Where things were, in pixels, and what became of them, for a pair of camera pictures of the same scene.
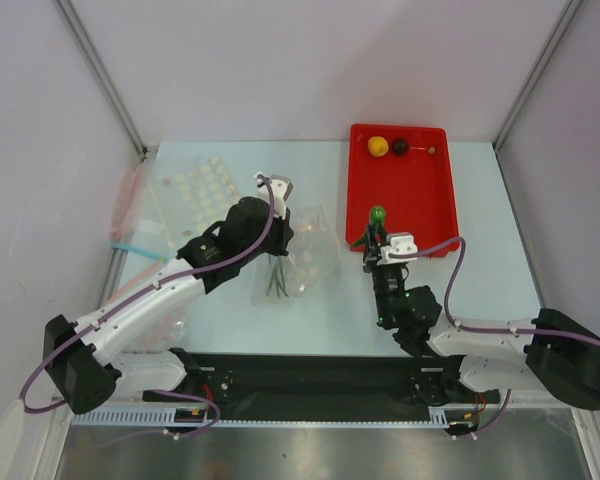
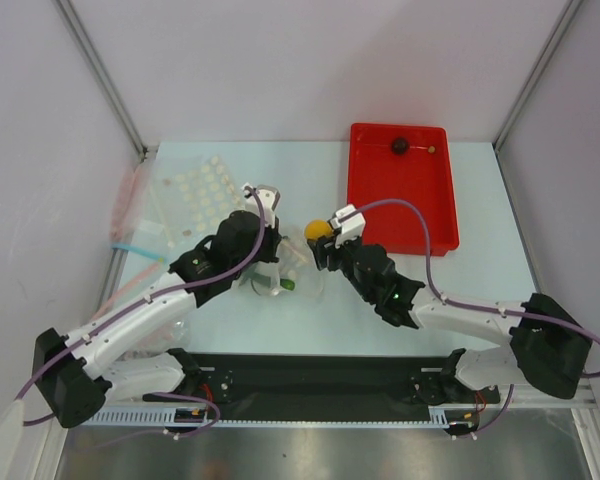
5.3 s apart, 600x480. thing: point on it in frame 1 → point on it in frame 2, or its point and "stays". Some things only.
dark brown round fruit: x=400 y=146 stays
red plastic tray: x=414 y=190 stays
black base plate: x=323 y=385 stays
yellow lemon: x=378 y=146 → x=317 y=228
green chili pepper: x=378 y=214 → x=288 y=284
